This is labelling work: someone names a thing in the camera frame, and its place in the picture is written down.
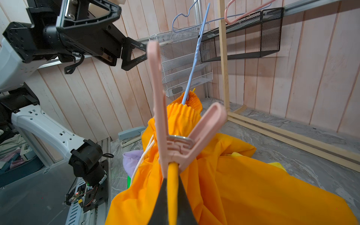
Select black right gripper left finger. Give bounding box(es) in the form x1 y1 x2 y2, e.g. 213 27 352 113
148 179 169 225

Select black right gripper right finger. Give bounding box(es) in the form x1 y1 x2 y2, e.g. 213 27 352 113
177 176 198 225

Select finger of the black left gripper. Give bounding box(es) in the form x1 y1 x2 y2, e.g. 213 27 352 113
121 37 147 71

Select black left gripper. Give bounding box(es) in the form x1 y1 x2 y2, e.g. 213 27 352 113
3 1 124 66

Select light blue wire hanger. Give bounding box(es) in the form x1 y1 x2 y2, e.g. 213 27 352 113
171 0 245 34

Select orange shorts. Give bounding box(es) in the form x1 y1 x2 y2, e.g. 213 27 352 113
105 92 358 225

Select purple shorts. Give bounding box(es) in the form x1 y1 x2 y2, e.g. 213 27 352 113
122 150 143 177

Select pink clothespin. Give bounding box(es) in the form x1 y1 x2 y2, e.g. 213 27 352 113
147 41 227 178

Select yellow shorts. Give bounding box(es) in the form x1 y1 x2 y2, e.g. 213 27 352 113
228 152 287 172

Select pink wire hanger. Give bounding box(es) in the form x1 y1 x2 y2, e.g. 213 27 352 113
224 1 274 24

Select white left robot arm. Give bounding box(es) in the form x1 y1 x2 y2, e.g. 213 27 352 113
1 1 147 212

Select green plastic basket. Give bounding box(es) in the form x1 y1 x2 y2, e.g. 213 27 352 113
127 176 131 189

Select wooden clothes rack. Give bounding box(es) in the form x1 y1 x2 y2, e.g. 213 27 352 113
216 0 360 173

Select white wire mesh shelf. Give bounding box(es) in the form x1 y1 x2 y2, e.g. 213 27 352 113
149 26 213 101

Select black mesh wall basket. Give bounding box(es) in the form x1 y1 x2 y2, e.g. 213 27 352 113
199 7 285 63

